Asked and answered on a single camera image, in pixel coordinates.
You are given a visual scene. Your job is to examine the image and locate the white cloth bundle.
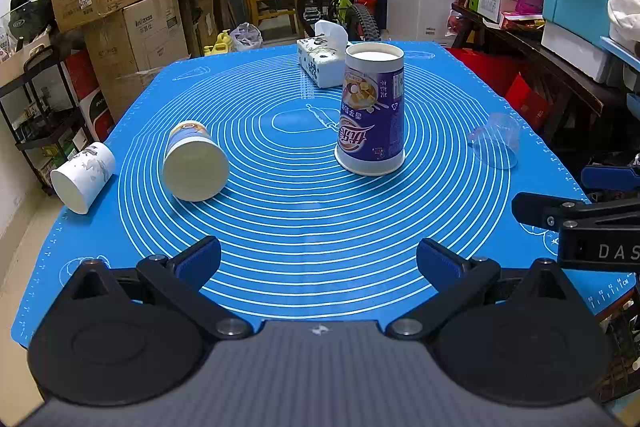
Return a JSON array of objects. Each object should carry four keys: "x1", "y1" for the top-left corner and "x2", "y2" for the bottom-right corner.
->
[{"x1": 607, "y1": 0, "x2": 640, "y2": 54}]

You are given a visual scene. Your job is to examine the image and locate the clear plastic cup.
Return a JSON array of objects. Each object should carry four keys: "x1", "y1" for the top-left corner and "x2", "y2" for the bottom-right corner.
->
[{"x1": 469, "y1": 112, "x2": 522, "y2": 170}]

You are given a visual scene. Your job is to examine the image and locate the purple paper cup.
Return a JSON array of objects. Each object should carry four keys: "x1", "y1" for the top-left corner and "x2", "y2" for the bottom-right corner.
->
[{"x1": 334, "y1": 43, "x2": 406, "y2": 177}]

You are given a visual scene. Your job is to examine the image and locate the dark woven basket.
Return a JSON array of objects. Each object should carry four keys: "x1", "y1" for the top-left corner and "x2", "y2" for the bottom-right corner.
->
[{"x1": 594, "y1": 289, "x2": 640, "y2": 404}]

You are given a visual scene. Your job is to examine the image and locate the black shelf cart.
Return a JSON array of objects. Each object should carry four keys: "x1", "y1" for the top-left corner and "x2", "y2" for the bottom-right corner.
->
[{"x1": 0, "y1": 32, "x2": 97, "y2": 196}]

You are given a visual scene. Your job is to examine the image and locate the white foam box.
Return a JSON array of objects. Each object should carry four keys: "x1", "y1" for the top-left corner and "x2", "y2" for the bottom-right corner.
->
[{"x1": 540, "y1": 21, "x2": 627, "y2": 84}]

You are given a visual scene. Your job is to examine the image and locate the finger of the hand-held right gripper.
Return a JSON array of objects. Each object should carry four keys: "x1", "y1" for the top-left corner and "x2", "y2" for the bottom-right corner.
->
[
  {"x1": 512, "y1": 191, "x2": 640, "y2": 232},
  {"x1": 581, "y1": 164, "x2": 640, "y2": 202}
]

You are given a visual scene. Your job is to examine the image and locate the dark wooden side table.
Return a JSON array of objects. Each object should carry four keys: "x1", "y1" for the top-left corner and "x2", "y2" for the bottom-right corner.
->
[{"x1": 449, "y1": 3, "x2": 632, "y2": 145}]

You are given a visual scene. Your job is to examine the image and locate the red and white box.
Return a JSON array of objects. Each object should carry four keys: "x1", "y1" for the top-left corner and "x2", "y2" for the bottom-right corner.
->
[{"x1": 62, "y1": 49, "x2": 117, "y2": 142}]

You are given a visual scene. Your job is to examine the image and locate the dark cap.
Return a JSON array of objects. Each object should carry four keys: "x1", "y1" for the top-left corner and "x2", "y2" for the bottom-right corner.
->
[{"x1": 7, "y1": 0, "x2": 52, "y2": 40}]

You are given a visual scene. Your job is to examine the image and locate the white tissue pack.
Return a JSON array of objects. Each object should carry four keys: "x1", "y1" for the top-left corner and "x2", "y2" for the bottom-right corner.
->
[{"x1": 296, "y1": 20, "x2": 349, "y2": 89}]

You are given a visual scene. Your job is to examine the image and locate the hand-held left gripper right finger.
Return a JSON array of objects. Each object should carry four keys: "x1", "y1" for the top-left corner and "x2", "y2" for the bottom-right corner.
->
[{"x1": 385, "y1": 238, "x2": 598, "y2": 341}]

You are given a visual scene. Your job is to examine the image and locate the clear plastic bag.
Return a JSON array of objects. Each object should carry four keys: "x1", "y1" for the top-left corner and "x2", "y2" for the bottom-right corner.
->
[{"x1": 229, "y1": 22, "x2": 264, "y2": 53}]

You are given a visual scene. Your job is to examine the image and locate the white patterned paper cup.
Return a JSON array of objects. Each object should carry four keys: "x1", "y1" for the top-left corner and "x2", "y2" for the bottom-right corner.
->
[{"x1": 50, "y1": 141, "x2": 117, "y2": 215}]

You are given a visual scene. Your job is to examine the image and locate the blue silicone mat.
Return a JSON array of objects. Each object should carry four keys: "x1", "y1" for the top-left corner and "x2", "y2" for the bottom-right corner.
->
[{"x1": 11, "y1": 41, "x2": 638, "y2": 349}]

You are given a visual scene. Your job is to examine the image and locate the red paper bag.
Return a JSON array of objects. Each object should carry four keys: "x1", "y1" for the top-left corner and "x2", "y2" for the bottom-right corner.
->
[{"x1": 504, "y1": 73, "x2": 552, "y2": 128}]

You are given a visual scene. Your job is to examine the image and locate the yellow plastic jug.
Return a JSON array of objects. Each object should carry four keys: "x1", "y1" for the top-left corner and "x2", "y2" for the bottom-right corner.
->
[{"x1": 202, "y1": 29, "x2": 234, "y2": 56}]

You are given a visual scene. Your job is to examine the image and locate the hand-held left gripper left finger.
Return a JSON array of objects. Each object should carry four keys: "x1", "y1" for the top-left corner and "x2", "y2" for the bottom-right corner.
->
[{"x1": 42, "y1": 235, "x2": 254, "y2": 341}]

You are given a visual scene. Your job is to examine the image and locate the large plain cardboard box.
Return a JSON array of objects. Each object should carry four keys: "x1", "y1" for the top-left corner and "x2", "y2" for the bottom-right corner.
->
[{"x1": 83, "y1": 0, "x2": 191, "y2": 124}]

